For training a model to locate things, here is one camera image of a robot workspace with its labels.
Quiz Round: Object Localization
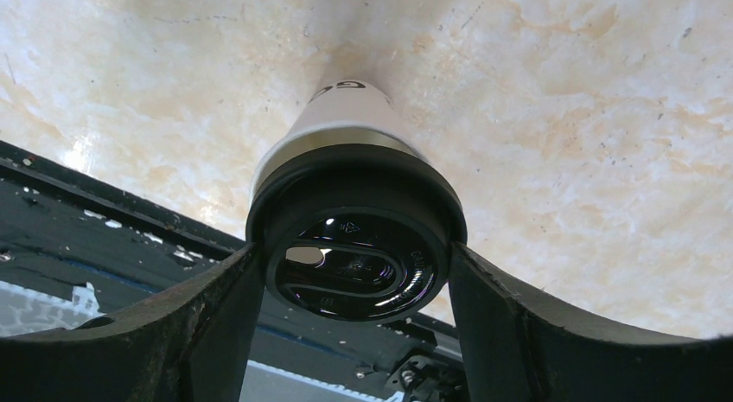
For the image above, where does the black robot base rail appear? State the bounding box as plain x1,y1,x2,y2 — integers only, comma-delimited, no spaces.
0,139,465,402

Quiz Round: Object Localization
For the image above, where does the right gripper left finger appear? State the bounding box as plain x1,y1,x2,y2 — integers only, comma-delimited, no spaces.
1,245,265,401

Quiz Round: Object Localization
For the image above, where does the black plastic cup lid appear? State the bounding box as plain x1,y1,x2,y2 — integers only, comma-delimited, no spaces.
246,144,468,323

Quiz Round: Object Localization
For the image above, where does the white paper coffee cup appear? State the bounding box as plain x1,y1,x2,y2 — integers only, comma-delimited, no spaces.
250,80,427,201

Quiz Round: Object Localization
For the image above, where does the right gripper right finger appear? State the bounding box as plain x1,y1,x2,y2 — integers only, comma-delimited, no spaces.
449,244,732,401

